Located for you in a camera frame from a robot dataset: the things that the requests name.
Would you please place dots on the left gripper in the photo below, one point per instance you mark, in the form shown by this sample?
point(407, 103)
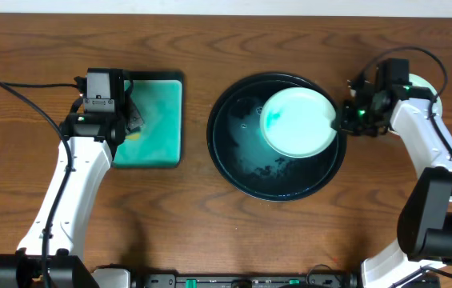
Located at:
point(130, 116)

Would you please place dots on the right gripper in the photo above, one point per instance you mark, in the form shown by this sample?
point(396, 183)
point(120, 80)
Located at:
point(346, 126)

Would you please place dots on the dark green sponge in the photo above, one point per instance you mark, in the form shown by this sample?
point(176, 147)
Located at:
point(133, 135)

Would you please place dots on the mint green plate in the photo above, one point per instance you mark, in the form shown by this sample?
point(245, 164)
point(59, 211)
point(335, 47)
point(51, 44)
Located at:
point(421, 82)
point(298, 122)

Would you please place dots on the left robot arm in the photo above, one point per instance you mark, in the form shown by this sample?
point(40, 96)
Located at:
point(97, 124)

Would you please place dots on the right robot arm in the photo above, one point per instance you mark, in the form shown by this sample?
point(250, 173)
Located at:
point(411, 108)

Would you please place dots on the rectangular dark green tray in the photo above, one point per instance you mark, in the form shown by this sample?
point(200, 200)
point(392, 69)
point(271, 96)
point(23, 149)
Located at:
point(159, 97)

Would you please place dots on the round black tray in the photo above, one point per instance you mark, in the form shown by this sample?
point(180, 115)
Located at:
point(246, 161)

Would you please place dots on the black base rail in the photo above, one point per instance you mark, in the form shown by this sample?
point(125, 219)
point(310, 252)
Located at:
point(317, 278)

